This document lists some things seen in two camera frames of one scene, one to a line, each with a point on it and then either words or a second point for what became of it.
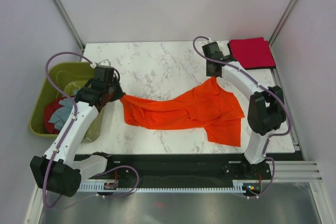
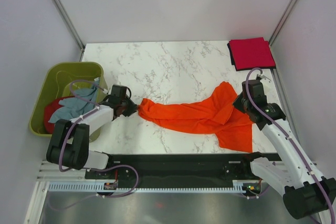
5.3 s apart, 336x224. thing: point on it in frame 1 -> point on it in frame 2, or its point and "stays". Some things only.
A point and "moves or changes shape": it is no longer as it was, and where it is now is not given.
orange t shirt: [211, 107] moves or changes shape
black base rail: [178, 168] stays
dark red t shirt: [49, 111] stays
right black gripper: [208, 73] -> [237, 103]
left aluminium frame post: [62, 12] stays
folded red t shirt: [253, 52] stays
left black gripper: [119, 93] -> [132, 107]
